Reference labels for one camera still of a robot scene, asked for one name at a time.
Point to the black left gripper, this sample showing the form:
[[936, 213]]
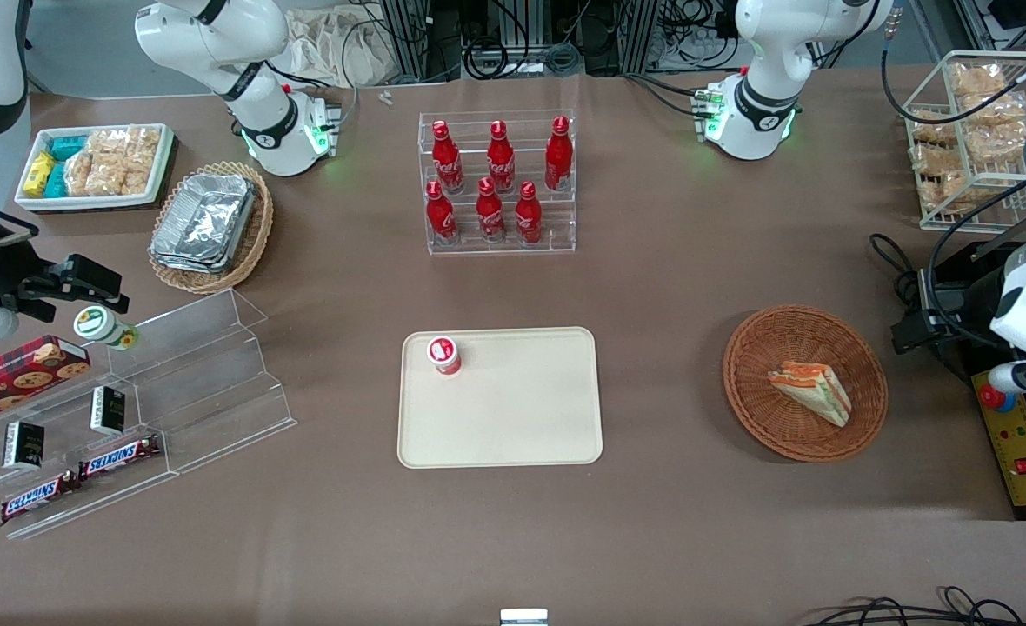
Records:
[[956, 306]]

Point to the oval wicker basket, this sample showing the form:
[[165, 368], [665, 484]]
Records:
[[256, 235]]

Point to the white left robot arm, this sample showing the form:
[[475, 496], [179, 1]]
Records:
[[774, 52]]

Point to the triangular sandwich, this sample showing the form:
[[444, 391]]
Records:
[[813, 391]]

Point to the red cola bottle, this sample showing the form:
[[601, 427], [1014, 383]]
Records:
[[558, 156], [448, 161], [501, 161], [528, 217], [490, 216], [441, 217]]

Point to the round brown wicker basket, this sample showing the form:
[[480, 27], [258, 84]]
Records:
[[765, 409]]

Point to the red white lidded cup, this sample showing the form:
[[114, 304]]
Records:
[[444, 355]]

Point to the snickers chocolate bar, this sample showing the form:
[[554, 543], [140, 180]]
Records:
[[120, 457], [39, 497]]

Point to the yellow snack packet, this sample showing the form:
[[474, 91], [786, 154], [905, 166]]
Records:
[[39, 174]]

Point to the yellow control panel box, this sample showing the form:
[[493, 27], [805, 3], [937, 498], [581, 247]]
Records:
[[1022, 443]]

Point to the red tartan cookie box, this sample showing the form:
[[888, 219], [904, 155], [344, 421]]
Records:
[[17, 378]]

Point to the beige cloth bag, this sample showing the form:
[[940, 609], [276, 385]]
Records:
[[330, 43]]

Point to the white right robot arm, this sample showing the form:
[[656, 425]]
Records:
[[217, 35]]

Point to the white rectangular plastic bin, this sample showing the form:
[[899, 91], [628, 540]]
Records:
[[35, 196]]

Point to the beige plastic serving tray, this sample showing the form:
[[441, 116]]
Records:
[[513, 409]]

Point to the bagged fried snack packet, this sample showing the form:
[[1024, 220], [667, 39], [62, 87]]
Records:
[[978, 80], [932, 129], [935, 158], [991, 109], [943, 191], [991, 143]]

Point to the clear bagged rice crackers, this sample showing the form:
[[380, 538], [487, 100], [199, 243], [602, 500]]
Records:
[[126, 139], [141, 169], [96, 174]]

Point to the stacked aluminium foil containers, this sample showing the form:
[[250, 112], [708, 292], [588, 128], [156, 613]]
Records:
[[204, 222]]

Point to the small black box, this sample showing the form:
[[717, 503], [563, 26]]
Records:
[[23, 445], [107, 410]]

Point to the green lidded white cup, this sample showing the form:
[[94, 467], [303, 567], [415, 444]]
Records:
[[100, 326]]

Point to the clear acrylic bottle rack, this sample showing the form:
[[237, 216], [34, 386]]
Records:
[[556, 222]]

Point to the clear acrylic stepped shelf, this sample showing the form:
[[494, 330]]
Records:
[[217, 382]]

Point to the black countertop machine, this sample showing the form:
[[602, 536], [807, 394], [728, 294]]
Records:
[[969, 304]]

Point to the aluminium frame post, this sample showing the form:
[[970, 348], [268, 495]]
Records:
[[643, 35], [404, 39]]

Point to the red emergency stop button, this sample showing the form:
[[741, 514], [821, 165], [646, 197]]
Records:
[[993, 398]]

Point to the teal snack packet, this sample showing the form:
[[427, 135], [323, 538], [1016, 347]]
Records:
[[68, 148], [56, 180]]

